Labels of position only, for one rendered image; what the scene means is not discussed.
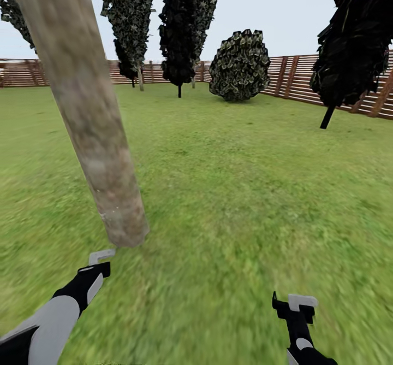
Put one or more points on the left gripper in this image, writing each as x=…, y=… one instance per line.
x=104, y=268

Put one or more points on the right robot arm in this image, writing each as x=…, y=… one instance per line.
x=298, y=313

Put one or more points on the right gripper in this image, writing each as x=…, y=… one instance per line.
x=283, y=311

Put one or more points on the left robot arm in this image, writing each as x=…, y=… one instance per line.
x=41, y=338

